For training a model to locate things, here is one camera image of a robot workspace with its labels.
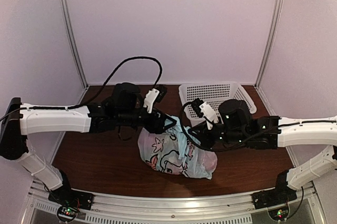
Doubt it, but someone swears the white perforated plastic basket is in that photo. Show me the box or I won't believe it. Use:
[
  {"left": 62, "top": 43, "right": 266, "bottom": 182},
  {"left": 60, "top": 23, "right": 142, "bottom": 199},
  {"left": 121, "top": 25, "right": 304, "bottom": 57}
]
[{"left": 179, "top": 81, "right": 257, "bottom": 117}]

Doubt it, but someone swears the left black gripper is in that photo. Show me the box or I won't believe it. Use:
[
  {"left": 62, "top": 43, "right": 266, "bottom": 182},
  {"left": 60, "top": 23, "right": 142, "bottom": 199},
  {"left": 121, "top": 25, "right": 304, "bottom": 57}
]
[{"left": 116, "top": 107, "right": 177, "bottom": 134}]

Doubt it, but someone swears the right black braided cable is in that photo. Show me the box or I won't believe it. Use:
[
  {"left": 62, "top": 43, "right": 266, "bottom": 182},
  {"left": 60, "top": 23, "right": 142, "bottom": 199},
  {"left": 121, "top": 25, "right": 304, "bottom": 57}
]
[{"left": 180, "top": 101, "right": 237, "bottom": 152}]

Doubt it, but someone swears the aluminium front rail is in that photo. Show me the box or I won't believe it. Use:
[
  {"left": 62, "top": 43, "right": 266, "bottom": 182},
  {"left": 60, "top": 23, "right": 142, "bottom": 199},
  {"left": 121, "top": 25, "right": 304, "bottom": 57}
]
[{"left": 26, "top": 179, "right": 321, "bottom": 224}]

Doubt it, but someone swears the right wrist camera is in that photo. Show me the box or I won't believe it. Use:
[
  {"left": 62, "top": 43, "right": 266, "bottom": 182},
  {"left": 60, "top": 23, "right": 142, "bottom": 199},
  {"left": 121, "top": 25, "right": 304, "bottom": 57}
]
[{"left": 191, "top": 98, "right": 219, "bottom": 130}]

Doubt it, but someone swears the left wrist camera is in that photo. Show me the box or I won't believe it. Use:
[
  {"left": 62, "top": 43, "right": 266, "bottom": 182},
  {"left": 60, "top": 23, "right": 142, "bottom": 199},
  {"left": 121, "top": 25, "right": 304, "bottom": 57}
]
[{"left": 143, "top": 85, "right": 167, "bottom": 114}]

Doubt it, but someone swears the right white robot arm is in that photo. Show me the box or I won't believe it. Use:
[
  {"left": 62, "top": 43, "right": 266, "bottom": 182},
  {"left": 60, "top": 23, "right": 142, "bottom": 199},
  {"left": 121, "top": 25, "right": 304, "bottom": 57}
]
[{"left": 187, "top": 98, "right": 336, "bottom": 204}]

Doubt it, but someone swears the right aluminium corner post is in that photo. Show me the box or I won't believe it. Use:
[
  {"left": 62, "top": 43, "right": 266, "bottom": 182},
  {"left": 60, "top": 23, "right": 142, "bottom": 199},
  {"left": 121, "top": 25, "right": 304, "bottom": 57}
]
[{"left": 254, "top": 0, "right": 288, "bottom": 88}]

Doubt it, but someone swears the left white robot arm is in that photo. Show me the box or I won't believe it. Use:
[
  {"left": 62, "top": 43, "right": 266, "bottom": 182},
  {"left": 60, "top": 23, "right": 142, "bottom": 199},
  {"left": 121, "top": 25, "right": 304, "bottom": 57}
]
[{"left": 1, "top": 83, "right": 176, "bottom": 205}]

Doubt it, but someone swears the light blue printed plastic bag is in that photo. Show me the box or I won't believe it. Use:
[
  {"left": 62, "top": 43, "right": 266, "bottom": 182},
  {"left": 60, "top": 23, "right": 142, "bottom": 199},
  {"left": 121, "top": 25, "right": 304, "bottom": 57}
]
[{"left": 137, "top": 116, "right": 217, "bottom": 179}]

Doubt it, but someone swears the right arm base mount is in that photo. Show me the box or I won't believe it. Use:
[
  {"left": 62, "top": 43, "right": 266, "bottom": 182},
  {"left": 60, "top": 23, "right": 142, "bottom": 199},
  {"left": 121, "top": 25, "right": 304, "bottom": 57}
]
[{"left": 251, "top": 188, "right": 297, "bottom": 222}]

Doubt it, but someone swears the aluminium corner post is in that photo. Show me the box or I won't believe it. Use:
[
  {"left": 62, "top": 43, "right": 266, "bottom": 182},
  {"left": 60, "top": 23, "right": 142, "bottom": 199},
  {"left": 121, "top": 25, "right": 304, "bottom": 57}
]
[
  {"left": 60, "top": 0, "right": 88, "bottom": 89},
  {"left": 254, "top": 0, "right": 288, "bottom": 88}
]

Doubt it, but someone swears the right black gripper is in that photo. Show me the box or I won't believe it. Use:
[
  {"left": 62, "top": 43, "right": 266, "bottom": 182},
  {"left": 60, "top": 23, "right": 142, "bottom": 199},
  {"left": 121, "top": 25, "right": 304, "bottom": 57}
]
[{"left": 189, "top": 119, "right": 248, "bottom": 151}]

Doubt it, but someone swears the left aluminium corner post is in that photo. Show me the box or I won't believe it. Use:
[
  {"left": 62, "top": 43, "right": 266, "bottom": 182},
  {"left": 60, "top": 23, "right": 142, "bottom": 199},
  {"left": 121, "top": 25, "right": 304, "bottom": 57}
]
[{"left": 60, "top": 0, "right": 88, "bottom": 89}]

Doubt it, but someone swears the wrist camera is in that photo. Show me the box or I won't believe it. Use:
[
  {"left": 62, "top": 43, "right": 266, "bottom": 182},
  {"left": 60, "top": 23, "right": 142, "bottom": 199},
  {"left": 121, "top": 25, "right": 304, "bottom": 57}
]
[
  {"left": 191, "top": 98, "right": 219, "bottom": 130},
  {"left": 143, "top": 85, "right": 167, "bottom": 114}
]

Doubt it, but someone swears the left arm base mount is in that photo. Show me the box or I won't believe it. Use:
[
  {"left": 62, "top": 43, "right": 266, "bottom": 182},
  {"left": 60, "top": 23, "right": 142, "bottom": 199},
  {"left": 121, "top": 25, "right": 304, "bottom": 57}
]
[{"left": 48, "top": 190, "right": 94, "bottom": 223}]

